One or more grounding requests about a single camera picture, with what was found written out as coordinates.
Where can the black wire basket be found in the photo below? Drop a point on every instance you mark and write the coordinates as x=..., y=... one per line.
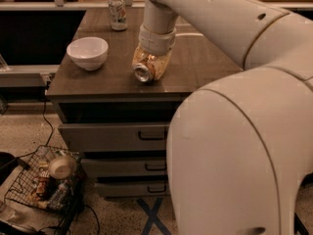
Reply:
x=21, y=187

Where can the drawer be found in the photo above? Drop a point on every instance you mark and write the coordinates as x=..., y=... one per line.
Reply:
x=115, y=137
x=124, y=167
x=132, y=189

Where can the plastic water bottle in basket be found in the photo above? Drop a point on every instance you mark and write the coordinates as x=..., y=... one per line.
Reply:
x=58, y=199

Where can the orange soda can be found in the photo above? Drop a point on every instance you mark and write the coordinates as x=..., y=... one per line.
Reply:
x=146, y=68

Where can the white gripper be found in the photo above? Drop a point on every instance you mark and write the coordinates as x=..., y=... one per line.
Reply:
x=156, y=42

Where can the white bowl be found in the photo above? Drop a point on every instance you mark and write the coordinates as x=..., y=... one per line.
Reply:
x=89, y=53

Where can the bottom drawer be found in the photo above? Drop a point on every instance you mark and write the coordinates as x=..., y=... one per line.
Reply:
x=132, y=189

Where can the white soda can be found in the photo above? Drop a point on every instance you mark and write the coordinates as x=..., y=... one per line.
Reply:
x=118, y=15

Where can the snack bag in basket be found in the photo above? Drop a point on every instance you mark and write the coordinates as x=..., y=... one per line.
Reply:
x=41, y=187

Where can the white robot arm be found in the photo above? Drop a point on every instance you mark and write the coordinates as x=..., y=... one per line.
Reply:
x=239, y=147

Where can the middle drawer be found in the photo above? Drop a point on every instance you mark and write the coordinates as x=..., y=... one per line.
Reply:
x=124, y=167

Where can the beige cup in basket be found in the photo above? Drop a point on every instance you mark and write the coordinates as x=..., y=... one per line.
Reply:
x=62, y=167

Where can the top drawer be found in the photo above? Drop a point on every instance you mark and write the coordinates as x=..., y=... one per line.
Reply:
x=115, y=137

